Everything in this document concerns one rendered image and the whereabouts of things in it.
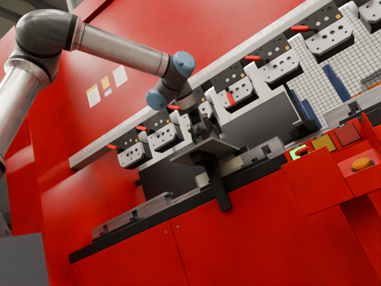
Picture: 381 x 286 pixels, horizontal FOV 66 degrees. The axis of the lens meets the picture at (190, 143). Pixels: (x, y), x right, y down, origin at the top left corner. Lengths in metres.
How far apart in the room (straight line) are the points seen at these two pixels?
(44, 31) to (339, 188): 0.77
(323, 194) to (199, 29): 1.02
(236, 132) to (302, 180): 1.15
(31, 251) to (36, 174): 1.15
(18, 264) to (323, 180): 0.57
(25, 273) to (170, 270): 0.77
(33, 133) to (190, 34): 0.97
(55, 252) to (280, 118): 1.34
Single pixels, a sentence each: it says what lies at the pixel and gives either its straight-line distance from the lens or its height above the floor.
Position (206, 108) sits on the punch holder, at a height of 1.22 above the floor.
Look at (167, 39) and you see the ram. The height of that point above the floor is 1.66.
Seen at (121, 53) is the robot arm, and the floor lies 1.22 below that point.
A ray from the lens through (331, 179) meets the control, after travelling 0.68.
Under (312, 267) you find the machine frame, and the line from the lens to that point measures 1.03.
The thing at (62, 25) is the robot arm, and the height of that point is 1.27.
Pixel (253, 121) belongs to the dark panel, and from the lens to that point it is 1.78.
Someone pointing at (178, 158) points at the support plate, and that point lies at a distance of 1.04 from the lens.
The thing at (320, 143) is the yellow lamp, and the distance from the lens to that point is 0.85.
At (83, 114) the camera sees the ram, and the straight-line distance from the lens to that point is 1.80.
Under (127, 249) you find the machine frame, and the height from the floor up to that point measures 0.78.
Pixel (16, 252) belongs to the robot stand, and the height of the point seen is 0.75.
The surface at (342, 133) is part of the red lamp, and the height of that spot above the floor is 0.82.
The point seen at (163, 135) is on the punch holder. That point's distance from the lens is 1.39.
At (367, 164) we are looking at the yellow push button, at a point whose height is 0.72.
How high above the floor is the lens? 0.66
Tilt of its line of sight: 21 degrees up
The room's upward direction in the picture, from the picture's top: 20 degrees counter-clockwise
